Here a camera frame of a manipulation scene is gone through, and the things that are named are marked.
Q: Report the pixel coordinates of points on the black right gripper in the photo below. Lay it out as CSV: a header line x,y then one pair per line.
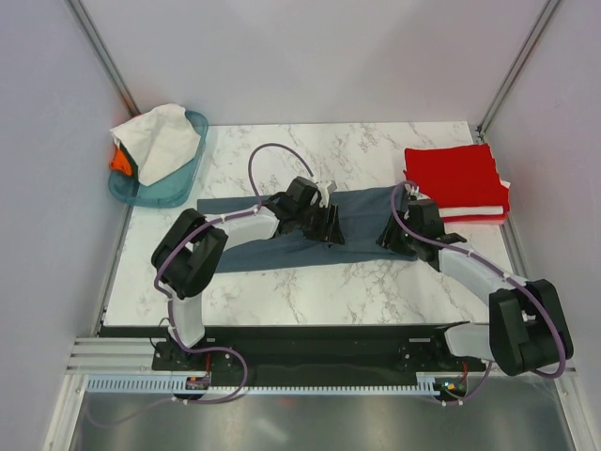
x,y
389,237

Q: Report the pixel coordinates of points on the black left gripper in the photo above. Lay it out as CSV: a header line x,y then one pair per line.
x,y
330,232

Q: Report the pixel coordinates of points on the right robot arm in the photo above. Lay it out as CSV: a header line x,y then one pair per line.
x,y
526,328

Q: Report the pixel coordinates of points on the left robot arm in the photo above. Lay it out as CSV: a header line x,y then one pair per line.
x,y
188,255

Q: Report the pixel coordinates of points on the folded white t-shirt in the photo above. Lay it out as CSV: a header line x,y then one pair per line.
x,y
484,203

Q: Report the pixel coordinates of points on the folded red t-shirt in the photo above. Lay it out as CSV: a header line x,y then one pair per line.
x,y
460,177
481,215

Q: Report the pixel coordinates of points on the folded red t-shirt bottom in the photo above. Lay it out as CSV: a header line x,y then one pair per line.
x,y
481,215

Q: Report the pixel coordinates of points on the teal plastic bin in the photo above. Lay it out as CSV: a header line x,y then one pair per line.
x,y
173,190

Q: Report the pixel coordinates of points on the crumpled white t-shirt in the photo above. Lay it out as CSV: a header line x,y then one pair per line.
x,y
160,141

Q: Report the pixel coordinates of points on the dark green t-shirt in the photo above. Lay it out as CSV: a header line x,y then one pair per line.
x,y
133,168

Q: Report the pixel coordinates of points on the orange t-shirt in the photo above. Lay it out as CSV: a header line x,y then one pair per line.
x,y
119,162

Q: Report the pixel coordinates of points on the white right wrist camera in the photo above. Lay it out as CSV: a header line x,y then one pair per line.
x,y
413,193

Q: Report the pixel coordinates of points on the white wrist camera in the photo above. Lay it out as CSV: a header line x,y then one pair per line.
x,y
413,193
324,190

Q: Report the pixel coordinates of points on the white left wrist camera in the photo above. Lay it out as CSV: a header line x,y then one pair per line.
x,y
324,190

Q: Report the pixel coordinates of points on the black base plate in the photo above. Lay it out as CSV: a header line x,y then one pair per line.
x,y
354,353

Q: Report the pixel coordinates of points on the white slotted cable duct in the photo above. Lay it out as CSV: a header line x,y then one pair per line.
x,y
420,385

